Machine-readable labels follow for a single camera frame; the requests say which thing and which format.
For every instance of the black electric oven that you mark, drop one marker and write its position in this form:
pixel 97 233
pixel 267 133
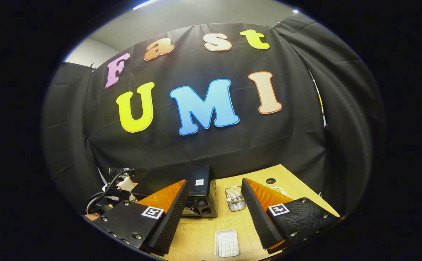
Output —
pixel 201 192

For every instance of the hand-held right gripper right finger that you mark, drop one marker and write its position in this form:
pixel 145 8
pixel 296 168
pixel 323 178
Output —
pixel 258 217

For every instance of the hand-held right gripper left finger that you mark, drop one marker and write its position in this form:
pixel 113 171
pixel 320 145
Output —
pixel 169 221

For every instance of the white ribbed tray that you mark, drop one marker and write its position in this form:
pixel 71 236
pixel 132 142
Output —
pixel 227 243

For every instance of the black backdrop cloth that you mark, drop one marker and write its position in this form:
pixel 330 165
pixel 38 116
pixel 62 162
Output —
pixel 269 141

